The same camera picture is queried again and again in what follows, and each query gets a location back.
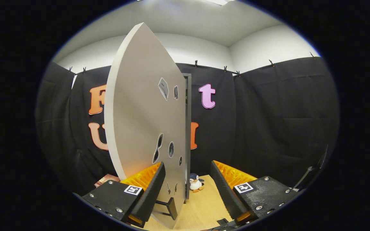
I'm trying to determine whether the ceiling light panel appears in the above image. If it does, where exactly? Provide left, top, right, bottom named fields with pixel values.
left=204, top=0, right=235, bottom=6

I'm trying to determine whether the beige shoe cabinet door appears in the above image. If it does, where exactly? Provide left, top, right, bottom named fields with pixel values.
left=104, top=22, right=187, bottom=229

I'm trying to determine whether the black backdrop cloth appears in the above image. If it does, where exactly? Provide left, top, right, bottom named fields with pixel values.
left=36, top=57, right=339, bottom=196

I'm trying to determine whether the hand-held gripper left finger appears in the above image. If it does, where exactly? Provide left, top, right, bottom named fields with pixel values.
left=82, top=161, right=166, bottom=228

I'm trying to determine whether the row of black cloth clips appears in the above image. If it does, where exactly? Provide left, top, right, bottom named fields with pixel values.
left=68, top=51, right=315, bottom=77

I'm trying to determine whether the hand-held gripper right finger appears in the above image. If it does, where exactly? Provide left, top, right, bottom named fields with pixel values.
left=211, top=160, right=296, bottom=225

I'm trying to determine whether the grey shoe cabinet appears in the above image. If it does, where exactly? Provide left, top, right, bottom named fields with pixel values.
left=182, top=73, right=192, bottom=200

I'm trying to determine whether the penguin plush toy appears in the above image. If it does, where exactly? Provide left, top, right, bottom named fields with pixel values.
left=189, top=173, right=205, bottom=193

